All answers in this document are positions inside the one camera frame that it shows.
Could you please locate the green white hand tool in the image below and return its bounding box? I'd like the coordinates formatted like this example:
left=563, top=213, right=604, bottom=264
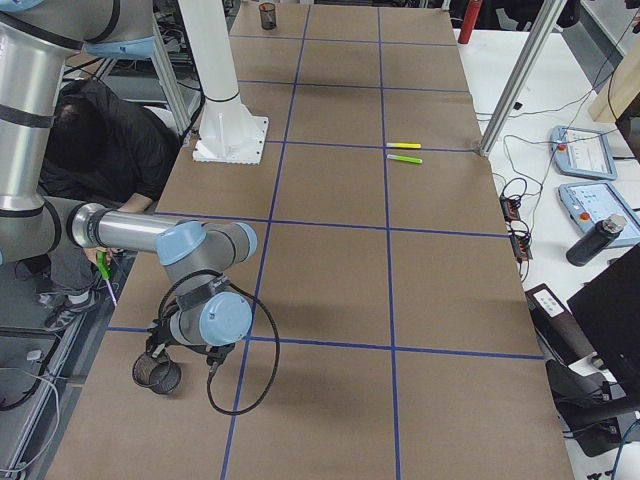
left=96, top=250, right=117, bottom=306

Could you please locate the far teach pendant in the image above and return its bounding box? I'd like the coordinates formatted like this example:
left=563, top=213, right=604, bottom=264
left=549, top=125, right=617, bottom=180

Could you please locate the teach pendant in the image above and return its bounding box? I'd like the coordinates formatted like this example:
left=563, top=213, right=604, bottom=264
left=549, top=125, right=617, bottom=180
left=558, top=180, right=639, bottom=248

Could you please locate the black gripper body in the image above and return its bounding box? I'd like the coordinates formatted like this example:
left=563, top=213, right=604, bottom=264
left=145, top=322, right=173, bottom=358

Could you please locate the seated person in black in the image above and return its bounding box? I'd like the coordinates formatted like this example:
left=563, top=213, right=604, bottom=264
left=38, top=80, right=181, bottom=332

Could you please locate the orange black electronics box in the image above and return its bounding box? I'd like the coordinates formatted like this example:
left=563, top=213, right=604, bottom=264
left=499, top=195, right=532, bottom=263

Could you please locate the yellow highlighter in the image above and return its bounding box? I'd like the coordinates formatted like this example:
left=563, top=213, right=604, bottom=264
left=385, top=142, right=422, bottom=150

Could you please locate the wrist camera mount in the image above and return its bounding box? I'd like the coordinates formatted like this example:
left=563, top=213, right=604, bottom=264
left=206, top=343, right=235, bottom=375

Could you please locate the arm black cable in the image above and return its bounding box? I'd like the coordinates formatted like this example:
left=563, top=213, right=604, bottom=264
left=157, top=268, right=282, bottom=416

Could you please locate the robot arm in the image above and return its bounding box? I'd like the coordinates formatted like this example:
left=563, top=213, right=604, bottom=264
left=1, top=1, right=257, bottom=356

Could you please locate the black mesh cup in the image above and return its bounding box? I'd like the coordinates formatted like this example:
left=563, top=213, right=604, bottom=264
left=132, top=352, right=182, bottom=395
left=258, top=2, right=277, bottom=30

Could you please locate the far black mesh cup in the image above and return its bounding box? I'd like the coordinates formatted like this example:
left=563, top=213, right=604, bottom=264
left=258, top=2, right=277, bottom=30

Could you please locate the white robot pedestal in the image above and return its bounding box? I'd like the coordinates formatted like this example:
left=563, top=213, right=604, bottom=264
left=179, top=0, right=269, bottom=165

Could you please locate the near teach pendant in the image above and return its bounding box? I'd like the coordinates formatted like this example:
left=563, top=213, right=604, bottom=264
left=558, top=180, right=639, bottom=248

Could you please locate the near black mesh cup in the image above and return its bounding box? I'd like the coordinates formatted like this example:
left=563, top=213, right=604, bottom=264
left=132, top=352, right=182, bottom=395

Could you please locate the aluminium frame post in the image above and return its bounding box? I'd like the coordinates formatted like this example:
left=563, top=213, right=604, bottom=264
left=477, top=0, right=566, bottom=158

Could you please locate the black water bottle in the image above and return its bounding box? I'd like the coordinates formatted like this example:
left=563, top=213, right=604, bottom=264
left=565, top=214, right=627, bottom=267

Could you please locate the green highlighter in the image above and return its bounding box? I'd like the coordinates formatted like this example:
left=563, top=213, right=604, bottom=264
left=387, top=154, right=423, bottom=165

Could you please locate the black monitor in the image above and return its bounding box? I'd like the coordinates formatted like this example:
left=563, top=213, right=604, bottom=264
left=568, top=246, right=639, bottom=393

